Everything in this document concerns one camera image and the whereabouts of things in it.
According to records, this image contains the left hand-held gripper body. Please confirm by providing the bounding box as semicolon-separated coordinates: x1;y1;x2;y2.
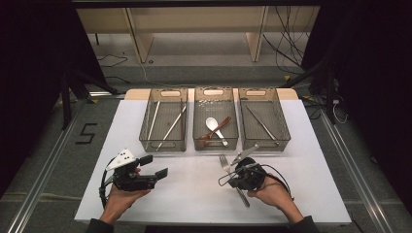
105;149;158;192

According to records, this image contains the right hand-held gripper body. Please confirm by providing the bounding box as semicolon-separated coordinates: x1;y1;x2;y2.
227;144;268;192

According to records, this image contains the white chopstick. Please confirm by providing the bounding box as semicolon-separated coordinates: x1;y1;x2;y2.
147;100;161;142
155;105;188;151

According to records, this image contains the smoky clear plastic bin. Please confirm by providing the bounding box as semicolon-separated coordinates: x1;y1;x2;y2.
138;87;189;153
238;86;292;152
192;86;240;151

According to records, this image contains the brown wooden spoon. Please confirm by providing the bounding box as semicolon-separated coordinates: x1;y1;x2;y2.
197;116;233;150

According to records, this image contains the white ceramic spoon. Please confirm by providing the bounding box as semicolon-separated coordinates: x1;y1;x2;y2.
205;116;229;148

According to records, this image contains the person's left hand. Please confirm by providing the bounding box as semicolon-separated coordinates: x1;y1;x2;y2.
100;184;153;225

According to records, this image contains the person's right hand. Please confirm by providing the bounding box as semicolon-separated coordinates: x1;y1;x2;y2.
247;174;295;216

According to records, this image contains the black metal stand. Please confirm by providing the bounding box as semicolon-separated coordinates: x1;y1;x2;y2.
59;62;121;131
279;59;338;125

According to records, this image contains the beige wooden desk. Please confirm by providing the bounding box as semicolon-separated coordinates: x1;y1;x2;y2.
76;6;321;64

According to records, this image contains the black curtain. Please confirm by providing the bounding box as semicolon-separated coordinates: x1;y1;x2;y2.
302;0;412;208
0;0;108;198

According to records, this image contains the thin black wire loop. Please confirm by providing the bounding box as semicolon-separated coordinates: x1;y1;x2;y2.
218;170;242;188

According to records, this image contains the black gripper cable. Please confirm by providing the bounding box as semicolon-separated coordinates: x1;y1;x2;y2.
98;158;118;210
258;164;295;202

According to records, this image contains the white floor cable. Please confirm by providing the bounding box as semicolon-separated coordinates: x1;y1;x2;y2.
139;61;195;89

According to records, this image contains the aluminium floor rail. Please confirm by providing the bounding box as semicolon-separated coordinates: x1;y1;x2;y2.
6;100;86;233
319;110;395;233

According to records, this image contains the black floor cable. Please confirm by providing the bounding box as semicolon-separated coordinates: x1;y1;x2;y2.
96;53;129;68

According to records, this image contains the white cable with plug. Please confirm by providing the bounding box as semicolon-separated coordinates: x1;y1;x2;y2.
331;98;348;124

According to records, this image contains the bundle of hanging black cables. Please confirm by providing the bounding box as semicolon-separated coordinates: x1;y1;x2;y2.
261;6;314;71

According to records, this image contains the black frame beam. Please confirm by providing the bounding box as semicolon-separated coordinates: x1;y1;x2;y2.
71;0;325;9

